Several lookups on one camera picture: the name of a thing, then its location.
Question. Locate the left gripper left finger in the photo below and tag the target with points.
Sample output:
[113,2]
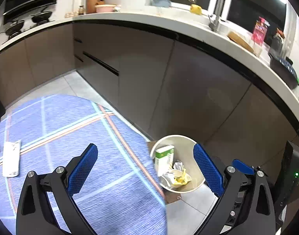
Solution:
[35,214]

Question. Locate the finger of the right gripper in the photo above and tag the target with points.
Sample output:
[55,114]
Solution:
[242,167]

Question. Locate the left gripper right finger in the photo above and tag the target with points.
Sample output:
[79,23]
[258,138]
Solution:
[244,199]

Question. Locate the printed paper leaflet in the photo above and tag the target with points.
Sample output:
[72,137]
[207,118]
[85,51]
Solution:
[167,179]

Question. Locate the white round trash bin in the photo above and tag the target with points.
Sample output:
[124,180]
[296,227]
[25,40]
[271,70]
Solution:
[183,151]

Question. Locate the grey kitchen base cabinets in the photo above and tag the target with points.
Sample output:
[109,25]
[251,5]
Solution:
[163,82]

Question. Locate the steel kitchen faucet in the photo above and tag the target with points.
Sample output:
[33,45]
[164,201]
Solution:
[211,4]

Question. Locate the white flat packet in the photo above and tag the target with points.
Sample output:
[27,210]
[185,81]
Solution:
[11,159]

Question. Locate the brown cardboard under bin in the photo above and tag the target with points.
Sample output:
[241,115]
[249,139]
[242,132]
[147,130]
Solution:
[171,197]

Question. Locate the green and white carton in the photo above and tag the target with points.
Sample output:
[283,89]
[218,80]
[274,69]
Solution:
[164,159]

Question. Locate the blue plaid tablecloth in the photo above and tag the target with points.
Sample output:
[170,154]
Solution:
[121,195]

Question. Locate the black pot with blue cloth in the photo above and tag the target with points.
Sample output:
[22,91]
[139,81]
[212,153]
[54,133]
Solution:
[284,70]

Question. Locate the wooden board on counter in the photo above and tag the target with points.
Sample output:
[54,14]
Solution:
[240,41]

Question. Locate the pink snack package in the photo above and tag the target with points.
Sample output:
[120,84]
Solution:
[260,31]

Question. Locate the yellow sponge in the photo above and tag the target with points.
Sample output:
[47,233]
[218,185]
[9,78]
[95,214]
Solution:
[195,9]

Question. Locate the black wok left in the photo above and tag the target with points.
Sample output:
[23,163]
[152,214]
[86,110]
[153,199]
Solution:
[14,29]

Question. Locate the black wok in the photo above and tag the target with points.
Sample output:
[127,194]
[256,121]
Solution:
[14,29]
[41,17]

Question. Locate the black wok right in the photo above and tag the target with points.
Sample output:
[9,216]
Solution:
[41,17]

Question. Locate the glass spice jar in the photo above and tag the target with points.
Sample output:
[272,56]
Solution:
[81,10]

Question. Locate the pink bowl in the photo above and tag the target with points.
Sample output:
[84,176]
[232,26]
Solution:
[105,8]

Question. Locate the wooden cutting board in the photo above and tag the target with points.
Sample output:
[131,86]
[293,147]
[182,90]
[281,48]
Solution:
[90,5]

